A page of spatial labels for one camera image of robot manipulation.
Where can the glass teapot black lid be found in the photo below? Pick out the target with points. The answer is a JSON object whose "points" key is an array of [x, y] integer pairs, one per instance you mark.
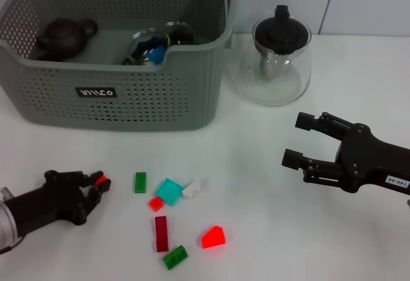
{"points": [[282, 31]]}

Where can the blue square plate brick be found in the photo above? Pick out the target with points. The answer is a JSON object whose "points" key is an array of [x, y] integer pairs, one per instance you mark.
{"points": [[157, 54]]}

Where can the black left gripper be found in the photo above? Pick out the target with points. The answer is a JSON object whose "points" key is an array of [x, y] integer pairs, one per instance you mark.
{"points": [[51, 201]]}

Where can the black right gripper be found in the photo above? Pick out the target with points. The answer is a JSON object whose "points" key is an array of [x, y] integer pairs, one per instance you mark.
{"points": [[366, 159]]}

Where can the white studded brick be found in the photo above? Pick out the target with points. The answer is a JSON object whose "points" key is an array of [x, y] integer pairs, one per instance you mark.
{"points": [[192, 189]]}

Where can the green thick brick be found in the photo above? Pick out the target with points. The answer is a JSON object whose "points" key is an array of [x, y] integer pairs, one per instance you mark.
{"points": [[175, 257]]}

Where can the bright red sloped brick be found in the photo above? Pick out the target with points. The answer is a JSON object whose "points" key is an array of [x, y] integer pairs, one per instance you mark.
{"points": [[213, 237]]}

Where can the small red cube brick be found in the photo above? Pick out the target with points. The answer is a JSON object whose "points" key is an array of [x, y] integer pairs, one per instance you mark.
{"points": [[102, 179]]}

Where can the grey perforated storage bin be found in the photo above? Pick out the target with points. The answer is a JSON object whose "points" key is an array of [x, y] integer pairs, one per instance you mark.
{"points": [[144, 108]]}

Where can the dark clay teapot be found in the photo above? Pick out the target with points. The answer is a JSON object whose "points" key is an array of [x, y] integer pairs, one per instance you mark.
{"points": [[64, 37]]}

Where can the small red flat brick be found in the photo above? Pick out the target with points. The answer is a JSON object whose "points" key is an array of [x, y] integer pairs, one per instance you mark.
{"points": [[156, 204]]}

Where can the dark red long brick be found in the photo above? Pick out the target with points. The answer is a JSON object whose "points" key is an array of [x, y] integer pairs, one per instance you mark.
{"points": [[161, 233]]}

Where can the teal square plate brick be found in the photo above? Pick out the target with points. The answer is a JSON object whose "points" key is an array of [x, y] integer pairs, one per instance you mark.
{"points": [[169, 192]]}

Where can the glass teacup black sleeve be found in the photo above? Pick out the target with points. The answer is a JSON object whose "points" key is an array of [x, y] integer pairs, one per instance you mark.
{"points": [[126, 61], [182, 33], [141, 42]]}

